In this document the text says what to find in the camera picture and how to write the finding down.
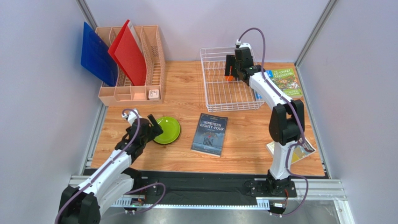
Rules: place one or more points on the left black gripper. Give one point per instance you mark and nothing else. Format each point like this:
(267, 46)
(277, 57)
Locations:
(155, 130)

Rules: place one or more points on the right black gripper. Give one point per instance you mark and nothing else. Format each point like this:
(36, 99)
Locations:
(231, 66)

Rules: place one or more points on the green plate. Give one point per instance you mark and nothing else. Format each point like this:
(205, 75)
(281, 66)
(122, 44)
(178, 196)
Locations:
(171, 130)

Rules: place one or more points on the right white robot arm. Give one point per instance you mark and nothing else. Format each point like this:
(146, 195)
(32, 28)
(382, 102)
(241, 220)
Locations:
(286, 125)

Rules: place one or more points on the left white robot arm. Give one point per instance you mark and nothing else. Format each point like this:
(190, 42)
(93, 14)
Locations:
(87, 202)

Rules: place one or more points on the white power adapter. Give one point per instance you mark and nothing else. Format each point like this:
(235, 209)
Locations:
(154, 94)

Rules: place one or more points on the Nineteen Eighty-Four book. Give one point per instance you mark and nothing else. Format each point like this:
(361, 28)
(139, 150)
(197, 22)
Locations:
(210, 134)

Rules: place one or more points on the green treehouse book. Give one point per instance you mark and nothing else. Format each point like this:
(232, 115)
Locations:
(286, 81)

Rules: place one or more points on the red plastic folder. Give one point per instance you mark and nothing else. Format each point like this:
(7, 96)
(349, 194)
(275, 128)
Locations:
(128, 54)

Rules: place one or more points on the black base mat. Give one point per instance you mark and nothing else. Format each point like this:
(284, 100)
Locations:
(186, 188)

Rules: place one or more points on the blue plastic folder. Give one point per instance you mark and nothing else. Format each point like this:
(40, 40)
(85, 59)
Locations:
(96, 59)

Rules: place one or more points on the yellow illustrated book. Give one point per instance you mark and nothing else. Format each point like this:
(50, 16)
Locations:
(299, 152)

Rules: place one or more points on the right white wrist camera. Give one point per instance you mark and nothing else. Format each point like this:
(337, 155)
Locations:
(240, 45)

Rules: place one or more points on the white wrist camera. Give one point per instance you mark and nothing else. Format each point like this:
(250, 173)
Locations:
(240, 45)
(130, 115)

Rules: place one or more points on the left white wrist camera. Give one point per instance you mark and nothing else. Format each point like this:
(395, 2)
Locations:
(130, 115)

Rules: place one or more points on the white wire dish rack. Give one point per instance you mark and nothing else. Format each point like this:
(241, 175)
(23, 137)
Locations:
(220, 94)

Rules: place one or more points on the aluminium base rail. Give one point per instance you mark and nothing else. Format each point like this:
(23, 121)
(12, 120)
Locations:
(307, 190)

